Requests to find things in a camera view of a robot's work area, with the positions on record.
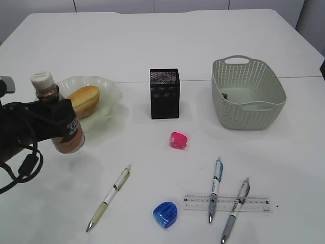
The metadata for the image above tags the transparent plastic ruler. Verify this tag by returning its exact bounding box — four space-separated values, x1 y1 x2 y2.
183 195 272 212

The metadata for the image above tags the clear pen grey grip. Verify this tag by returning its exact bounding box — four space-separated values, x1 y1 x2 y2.
220 177 250 244

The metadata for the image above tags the blue pencil sharpener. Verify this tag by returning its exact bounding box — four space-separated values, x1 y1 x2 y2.
153 202 178 229

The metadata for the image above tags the black mesh pen holder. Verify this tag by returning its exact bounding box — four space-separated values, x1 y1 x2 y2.
150 69 180 119

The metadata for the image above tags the translucent green wavy plate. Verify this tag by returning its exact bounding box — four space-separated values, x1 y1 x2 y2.
57 76 123 133

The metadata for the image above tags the white pen blue clip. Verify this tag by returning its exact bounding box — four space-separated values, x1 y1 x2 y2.
208 157 223 224

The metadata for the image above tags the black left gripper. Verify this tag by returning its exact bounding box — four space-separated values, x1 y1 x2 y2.
1 99 76 163

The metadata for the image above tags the yellow bread roll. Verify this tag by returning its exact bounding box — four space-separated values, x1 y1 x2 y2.
67 85 100 119

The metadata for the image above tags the pink pencil sharpener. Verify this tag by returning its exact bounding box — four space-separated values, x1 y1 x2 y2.
169 132 188 149

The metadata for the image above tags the brown Nescafe coffee bottle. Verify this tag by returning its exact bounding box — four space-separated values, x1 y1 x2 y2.
30 72 85 154

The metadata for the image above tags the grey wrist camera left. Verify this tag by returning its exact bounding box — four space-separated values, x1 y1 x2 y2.
1 75 16 97

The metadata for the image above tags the green plastic woven basket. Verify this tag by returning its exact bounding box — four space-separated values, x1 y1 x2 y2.
211 55 286 130

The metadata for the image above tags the white pen beige grip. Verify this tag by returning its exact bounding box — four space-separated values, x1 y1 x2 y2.
86 164 132 233

